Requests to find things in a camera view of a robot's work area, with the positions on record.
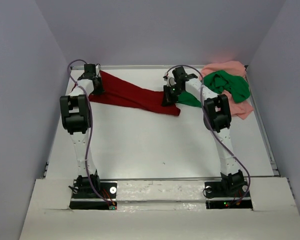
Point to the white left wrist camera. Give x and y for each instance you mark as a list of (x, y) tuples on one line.
[(97, 70)]

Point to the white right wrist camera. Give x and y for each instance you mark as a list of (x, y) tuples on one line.
[(170, 81)]

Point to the white front cover board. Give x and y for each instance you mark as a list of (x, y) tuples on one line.
[(162, 210)]

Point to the aluminium left table rail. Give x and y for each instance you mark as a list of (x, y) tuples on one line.
[(46, 166)]

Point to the aluminium table rail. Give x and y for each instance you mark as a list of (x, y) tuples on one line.
[(46, 166), (262, 129)]

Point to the green t-shirt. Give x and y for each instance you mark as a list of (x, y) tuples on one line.
[(231, 83)]

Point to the red t-shirt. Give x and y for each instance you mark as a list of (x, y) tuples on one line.
[(119, 92)]

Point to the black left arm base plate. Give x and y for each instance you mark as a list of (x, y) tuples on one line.
[(85, 198)]

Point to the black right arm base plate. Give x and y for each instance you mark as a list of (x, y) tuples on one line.
[(217, 198)]

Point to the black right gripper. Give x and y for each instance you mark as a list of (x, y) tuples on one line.
[(168, 100)]

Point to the pink t-shirt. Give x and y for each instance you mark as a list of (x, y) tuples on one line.
[(230, 65)]

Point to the aluminium right table rail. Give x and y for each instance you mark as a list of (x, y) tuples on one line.
[(262, 129)]

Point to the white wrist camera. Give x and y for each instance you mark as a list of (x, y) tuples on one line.
[(97, 70), (170, 81)]

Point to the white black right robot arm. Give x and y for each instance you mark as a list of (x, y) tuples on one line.
[(217, 119)]

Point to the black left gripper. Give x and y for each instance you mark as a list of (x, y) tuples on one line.
[(100, 90)]

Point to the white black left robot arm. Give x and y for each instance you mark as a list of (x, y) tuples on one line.
[(77, 120)]

